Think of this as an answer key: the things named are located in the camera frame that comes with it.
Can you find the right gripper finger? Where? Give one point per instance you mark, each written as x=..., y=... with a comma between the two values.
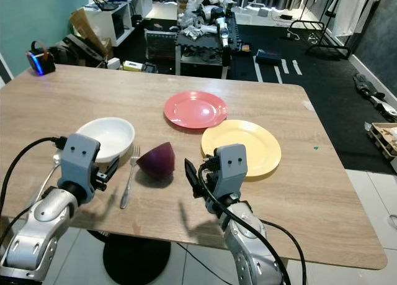
x=202, y=190
x=190, y=172

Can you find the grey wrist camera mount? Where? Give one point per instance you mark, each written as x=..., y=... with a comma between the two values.
x=232, y=167
x=80, y=158

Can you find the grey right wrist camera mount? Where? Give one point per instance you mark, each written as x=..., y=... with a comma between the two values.
x=232, y=167

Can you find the silver metal spoon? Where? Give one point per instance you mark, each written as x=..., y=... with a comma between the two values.
x=51, y=176

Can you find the flat black box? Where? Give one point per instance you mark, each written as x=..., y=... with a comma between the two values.
x=268, y=56

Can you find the black metal rack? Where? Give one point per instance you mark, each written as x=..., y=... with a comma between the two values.
x=338, y=44

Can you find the black speaker with blue light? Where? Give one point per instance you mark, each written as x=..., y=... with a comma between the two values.
x=40, y=58

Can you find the purple bowl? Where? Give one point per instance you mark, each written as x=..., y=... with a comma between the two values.
x=156, y=161

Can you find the pink plate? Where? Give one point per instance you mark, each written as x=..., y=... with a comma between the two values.
x=195, y=108

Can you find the black cluttered cart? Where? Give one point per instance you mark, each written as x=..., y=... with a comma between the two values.
x=208, y=30

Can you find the yellow plate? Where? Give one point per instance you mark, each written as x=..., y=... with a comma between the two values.
x=251, y=142

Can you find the white bowl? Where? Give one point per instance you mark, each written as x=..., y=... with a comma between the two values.
x=108, y=133

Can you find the black floor bundle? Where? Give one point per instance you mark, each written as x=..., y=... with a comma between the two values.
x=369, y=92

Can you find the brown cardboard sheet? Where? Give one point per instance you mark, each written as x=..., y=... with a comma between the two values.
x=90, y=27

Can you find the black round table base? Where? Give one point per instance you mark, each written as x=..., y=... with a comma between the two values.
x=136, y=260

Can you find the white shelf unit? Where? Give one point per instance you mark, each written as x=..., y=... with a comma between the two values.
x=118, y=15

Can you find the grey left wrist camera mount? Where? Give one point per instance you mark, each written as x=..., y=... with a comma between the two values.
x=80, y=158

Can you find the silver metal fork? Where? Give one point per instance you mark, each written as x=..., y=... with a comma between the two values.
x=129, y=179

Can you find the small yellow box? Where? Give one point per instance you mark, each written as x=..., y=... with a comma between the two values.
x=131, y=66

